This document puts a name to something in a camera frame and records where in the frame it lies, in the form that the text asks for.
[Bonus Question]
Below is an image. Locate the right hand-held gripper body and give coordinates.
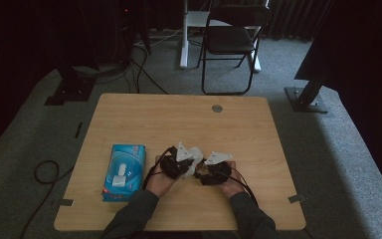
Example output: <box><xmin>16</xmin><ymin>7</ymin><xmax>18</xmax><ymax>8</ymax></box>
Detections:
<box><xmin>203</xmin><ymin>150</ymin><xmax>234</xmax><ymax>185</ymax></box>

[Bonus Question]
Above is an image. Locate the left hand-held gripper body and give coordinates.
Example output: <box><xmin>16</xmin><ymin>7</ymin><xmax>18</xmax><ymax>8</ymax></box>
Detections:
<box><xmin>158</xmin><ymin>141</ymin><xmax>196</xmax><ymax>180</ymax></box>

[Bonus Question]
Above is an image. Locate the white tissue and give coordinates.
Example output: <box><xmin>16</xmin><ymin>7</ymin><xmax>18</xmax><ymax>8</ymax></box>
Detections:
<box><xmin>181</xmin><ymin>146</ymin><xmax>207</xmax><ymax>180</ymax></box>

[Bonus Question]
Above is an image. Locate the blue tissue pack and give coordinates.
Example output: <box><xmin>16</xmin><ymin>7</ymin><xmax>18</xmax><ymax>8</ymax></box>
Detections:
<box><xmin>100</xmin><ymin>143</ymin><xmax>147</xmax><ymax>203</ymax></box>

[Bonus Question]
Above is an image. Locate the person's left hand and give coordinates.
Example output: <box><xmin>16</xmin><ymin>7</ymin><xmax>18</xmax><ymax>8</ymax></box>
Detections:
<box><xmin>144</xmin><ymin>154</ymin><xmax>181</xmax><ymax>199</ymax></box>

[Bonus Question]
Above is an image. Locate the person's right hand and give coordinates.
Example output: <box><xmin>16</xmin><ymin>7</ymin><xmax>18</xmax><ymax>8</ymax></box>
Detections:
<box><xmin>216</xmin><ymin>160</ymin><xmax>247</xmax><ymax>199</ymax></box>

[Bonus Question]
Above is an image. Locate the black tape strip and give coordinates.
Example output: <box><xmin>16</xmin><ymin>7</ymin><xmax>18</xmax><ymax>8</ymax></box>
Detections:
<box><xmin>74</xmin><ymin>121</ymin><xmax>85</xmax><ymax>139</ymax></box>

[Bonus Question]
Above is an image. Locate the black metal stand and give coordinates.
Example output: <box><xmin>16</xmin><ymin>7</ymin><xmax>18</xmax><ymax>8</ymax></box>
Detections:
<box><xmin>284</xmin><ymin>0</ymin><xmax>337</xmax><ymax>115</ymax></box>
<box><xmin>44</xmin><ymin>0</ymin><xmax>97</xmax><ymax>107</ymax></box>

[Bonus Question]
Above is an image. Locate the black folding chair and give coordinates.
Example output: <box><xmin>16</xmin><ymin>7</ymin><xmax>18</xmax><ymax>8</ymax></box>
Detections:
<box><xmin>197</xmin><ymin>3</ymin><xmax>273</xmax><ymax>97</ymax></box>

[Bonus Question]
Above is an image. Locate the dark curtain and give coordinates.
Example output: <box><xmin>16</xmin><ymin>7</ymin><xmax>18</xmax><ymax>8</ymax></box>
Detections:
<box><xmin>265</xmin><ymin>0</ymin><xmax>333</xmax><ymax>43</ymax></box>

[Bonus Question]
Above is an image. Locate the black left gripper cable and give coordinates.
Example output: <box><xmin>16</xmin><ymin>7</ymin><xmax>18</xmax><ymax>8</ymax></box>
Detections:
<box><xmin>141</xmin><ymin>145</ymin><xmax>177</xmax><ymax>192</ymax></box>

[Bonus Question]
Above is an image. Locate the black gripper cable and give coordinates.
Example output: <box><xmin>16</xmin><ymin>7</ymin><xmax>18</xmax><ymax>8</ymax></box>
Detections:
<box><xmin>228</xmin><ymin>166</ymin><xmax>261</xmax><ymax>207</ymax></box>
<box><xmin>141</xmin><ymin>145</ymin><xmax>177</xmax><ymax>192</ymax></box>

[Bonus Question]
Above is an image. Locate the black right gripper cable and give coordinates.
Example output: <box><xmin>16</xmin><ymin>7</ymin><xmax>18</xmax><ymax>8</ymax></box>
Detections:
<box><xmin>228</xmin><ymin>166</ymin><xmax>261</xmax><ymax>207</ymax></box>

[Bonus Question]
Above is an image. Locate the white cable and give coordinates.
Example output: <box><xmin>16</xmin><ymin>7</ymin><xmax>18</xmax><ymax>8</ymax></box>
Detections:
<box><xmin>134</xmin><ymin>28</ymin><xmax>184</xmax><ymax>48</ymax></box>

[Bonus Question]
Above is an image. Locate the black floor cable loop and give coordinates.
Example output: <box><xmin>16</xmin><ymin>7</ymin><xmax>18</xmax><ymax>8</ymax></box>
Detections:
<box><xmin>19</xmin><ymin>159</ymin><xmax>77</xmax><ymax>239</ymax></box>

